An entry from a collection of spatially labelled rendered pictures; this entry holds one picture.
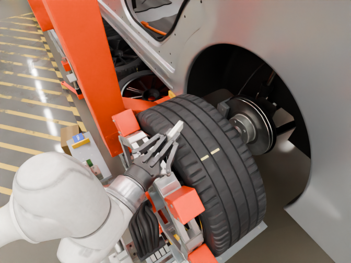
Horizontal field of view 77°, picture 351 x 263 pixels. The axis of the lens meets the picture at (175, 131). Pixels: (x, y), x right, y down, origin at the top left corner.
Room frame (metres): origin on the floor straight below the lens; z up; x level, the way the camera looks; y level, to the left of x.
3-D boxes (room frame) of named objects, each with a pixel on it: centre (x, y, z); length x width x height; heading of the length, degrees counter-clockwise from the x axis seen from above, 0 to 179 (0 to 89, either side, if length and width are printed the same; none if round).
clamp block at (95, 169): (0.41, 0.35, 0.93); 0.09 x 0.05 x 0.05; 123
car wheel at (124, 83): (1.39, 0.20, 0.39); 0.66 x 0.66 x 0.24
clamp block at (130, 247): (0.13, 0.16, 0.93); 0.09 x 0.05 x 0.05; 123
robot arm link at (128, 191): (0.22, 0.12, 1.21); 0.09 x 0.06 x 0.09; 58
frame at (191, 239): (0.38, 0.08, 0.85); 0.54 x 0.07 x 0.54; 33
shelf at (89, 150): (0.80, 0.60, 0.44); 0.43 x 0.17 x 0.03; 33
